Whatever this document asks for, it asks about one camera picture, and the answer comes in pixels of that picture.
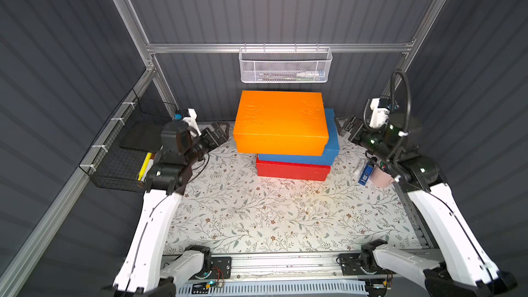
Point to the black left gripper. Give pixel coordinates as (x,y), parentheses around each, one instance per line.
(216,134)

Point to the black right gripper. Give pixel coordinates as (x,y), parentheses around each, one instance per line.
(353,128)

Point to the blue shoebox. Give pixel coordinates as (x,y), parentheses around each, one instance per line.
(330,153)

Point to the orange shoebox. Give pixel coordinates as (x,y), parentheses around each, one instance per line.
(281,123)

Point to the red shoebox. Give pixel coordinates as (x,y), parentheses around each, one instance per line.
(292,171)

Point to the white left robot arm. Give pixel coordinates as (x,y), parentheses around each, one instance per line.
(164,185)

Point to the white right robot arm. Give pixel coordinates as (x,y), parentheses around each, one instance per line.
(466,269)

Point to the white glue stick tube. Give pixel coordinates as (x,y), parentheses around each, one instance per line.
(359,168)

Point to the blue stapler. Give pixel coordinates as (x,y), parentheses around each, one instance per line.
(366,173)

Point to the pink pen cup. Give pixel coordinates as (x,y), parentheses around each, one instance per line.
(380,179)

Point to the white marker in mesh basket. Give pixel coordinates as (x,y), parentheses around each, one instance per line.
(312,76)

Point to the black notebook in basket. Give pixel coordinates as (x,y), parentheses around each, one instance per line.
(143,136)

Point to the floral patterned table mat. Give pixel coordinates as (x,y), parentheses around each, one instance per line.
(230,209)

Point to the yellow highlighter marker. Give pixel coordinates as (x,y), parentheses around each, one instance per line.
(144,167)

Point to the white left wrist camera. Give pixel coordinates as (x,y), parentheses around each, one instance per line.
(189,116)

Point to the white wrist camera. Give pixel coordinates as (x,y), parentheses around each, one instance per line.
(380,108)
(189,116)

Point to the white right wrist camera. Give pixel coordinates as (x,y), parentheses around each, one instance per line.
(380,108)

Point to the white wire mesh basket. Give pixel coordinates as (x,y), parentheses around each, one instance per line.
(276,66)

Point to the black wire wall basket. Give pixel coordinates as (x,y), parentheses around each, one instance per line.
(118,154)

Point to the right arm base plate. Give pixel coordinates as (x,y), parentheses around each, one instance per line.
(354,264)

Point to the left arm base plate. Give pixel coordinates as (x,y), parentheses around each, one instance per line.
(220,269)

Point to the white perforated cable duct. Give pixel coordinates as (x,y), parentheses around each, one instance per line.
(333,287)

